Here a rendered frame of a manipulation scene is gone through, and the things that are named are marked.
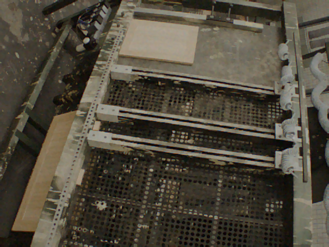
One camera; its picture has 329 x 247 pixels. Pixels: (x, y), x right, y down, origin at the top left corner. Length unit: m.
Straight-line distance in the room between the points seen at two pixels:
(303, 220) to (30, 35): 2.46
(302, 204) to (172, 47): 1.31
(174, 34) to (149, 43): 0.19
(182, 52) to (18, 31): 1.37
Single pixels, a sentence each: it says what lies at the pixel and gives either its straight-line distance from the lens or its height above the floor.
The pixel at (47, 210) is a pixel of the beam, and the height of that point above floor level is 0.83.
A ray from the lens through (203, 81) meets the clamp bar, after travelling 2.20.
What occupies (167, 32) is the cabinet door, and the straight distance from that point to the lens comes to 2.58.
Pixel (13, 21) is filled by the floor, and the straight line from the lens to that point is 3.08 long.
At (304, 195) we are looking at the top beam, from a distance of 1.89.
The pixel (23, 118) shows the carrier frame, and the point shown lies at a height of 0.18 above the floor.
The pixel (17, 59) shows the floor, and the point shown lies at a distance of 2.98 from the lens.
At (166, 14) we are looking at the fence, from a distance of 2.70.
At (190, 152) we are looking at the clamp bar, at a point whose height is 1.39.
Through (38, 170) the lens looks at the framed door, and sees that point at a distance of 2.51.
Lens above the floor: 2.23
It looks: 29 degrees down
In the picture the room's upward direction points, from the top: 79 degrees clockwise
